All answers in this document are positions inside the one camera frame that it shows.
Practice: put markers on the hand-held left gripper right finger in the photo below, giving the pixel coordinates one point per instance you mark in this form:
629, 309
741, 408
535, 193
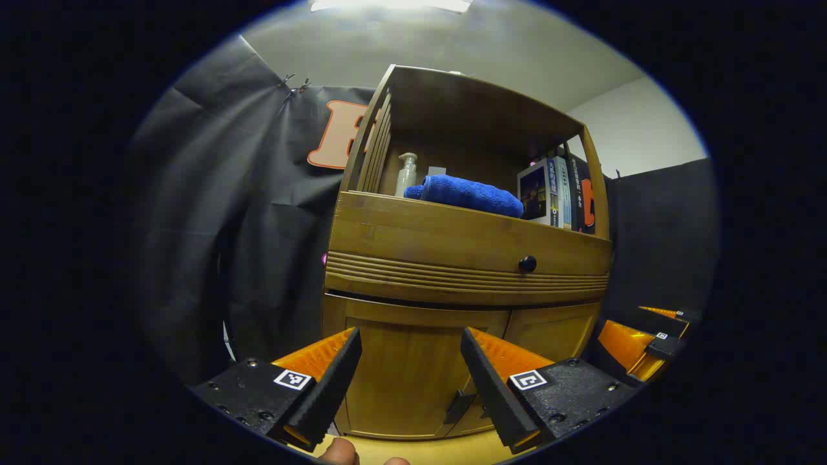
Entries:
494, 394

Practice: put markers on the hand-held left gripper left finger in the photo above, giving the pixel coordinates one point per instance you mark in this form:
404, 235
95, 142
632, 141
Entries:
329, 394

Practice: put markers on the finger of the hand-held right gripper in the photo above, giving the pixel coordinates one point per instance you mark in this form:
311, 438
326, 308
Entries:
672, 315
623, 349

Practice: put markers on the wooden cabinet door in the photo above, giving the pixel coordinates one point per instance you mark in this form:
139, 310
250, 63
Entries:
555, 332
407, 374

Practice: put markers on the wooden double-door shoe cabinet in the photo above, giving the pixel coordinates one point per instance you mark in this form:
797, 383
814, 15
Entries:
452, 123

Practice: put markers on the wooden cabinet drawer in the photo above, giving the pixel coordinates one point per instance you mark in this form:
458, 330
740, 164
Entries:
439, 239

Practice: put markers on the black backdrop cloth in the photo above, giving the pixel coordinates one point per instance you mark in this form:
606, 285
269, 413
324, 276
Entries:
659, 239
213, 213

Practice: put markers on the black round drawer knob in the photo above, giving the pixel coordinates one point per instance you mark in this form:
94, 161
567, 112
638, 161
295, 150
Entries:
527, 263

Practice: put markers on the pale blue spine book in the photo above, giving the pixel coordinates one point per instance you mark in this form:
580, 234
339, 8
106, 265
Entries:
564, 194

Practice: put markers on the white cover book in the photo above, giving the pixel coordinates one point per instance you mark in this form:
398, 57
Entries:
536, 190

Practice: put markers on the blue folded towel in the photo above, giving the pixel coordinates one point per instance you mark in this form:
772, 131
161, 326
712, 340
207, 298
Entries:
471, 192

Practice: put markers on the clear pump bottle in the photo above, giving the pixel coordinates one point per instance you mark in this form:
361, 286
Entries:
406, 177

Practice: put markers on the small grey box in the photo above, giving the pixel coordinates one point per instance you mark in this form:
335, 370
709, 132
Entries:
437, 171

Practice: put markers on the metal backdrop clip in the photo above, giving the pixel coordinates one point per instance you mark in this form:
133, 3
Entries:
287, 80
302, 86

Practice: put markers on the ceiling light panel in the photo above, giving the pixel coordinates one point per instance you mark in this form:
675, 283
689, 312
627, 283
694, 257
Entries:
387, 4

